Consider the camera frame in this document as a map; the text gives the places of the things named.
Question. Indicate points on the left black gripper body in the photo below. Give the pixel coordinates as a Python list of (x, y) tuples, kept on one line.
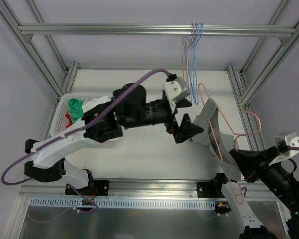
[(172, 119)]

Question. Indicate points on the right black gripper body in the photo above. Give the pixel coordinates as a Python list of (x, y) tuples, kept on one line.
[(261, 167)]

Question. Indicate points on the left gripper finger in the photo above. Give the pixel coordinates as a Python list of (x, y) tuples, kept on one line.
[(184, 103), (186, 130)]

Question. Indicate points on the blue hanger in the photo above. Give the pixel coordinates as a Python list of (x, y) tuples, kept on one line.
[(190, 75), (188, 71), (195, 42)]

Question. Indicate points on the grey tank top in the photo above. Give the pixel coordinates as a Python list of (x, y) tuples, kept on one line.
[(219, 143)]

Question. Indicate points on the white tank top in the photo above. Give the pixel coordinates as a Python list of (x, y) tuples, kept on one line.
[(89, 104)]

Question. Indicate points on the green tank top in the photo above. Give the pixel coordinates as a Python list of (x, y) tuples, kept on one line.
[(75, 109)]

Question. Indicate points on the red tank top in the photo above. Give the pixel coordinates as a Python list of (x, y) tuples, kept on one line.
[(68, 117)]

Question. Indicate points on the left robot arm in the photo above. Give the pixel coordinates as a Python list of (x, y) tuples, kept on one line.
[(48, 158)]

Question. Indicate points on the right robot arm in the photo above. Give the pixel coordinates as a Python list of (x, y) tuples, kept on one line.
[(251, 227)]

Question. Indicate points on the white plastic basket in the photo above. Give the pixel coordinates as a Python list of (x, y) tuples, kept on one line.
[(57, 117)]

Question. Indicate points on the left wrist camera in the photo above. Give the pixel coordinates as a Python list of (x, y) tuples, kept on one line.
[(176, 90)]

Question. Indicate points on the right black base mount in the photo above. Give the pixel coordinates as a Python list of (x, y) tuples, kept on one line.
[(209, 190)]

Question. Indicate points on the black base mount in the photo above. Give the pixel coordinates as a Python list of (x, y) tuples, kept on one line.
[(101, 188), (209, 190)]

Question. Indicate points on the front aluminium rail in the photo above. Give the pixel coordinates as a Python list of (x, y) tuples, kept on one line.
[(146, 189)]

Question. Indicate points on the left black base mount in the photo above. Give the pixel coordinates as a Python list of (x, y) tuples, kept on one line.
[(101, 188)]

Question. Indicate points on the aluminium hanging rail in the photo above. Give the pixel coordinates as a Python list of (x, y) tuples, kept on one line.
[(155, 29)]

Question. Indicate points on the white slotted cable duct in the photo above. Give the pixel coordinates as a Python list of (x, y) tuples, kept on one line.
[(124, 203)]

